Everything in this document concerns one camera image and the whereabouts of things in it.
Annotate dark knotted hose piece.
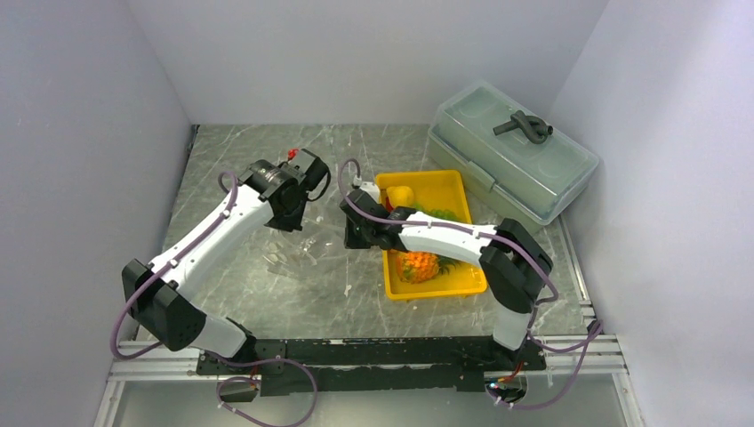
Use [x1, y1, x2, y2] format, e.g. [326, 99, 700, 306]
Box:
[493, 109, 554, 144]

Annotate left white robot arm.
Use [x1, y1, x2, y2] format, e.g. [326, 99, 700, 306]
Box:
[113, 149, 332, 374]

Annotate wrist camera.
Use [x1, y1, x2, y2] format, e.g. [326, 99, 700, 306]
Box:
[280, 149, 332, 202]
[352, 176, 381, 205]

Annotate orange toy pineapple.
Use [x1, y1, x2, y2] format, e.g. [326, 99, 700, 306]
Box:
[395, 252, 460, 284]

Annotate green translucent storage box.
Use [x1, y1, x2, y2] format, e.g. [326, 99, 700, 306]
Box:
[428, 82, 599, 234]

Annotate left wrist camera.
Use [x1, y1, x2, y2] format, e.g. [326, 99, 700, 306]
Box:
[280, 149, 332, 202]

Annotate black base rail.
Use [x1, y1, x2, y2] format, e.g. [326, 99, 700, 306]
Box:
[195, 335, 546, 397]

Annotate green toy grapes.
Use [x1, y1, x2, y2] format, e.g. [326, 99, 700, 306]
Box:
[413, 204, 461, 222]

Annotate clear zip top bag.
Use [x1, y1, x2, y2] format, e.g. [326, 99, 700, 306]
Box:
[261, 226, 346, 279]

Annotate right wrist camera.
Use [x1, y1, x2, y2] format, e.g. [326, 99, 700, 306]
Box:
[352, 176, 381, 205]

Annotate yellow plastic tray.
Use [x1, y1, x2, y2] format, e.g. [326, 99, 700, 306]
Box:
[375, 170, 487, 301]

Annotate yellow toy lemon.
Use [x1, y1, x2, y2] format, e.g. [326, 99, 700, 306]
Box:
[385, 186, 415, 208]

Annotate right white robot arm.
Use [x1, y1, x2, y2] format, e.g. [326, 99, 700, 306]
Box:
[340, 190, 553, 369]

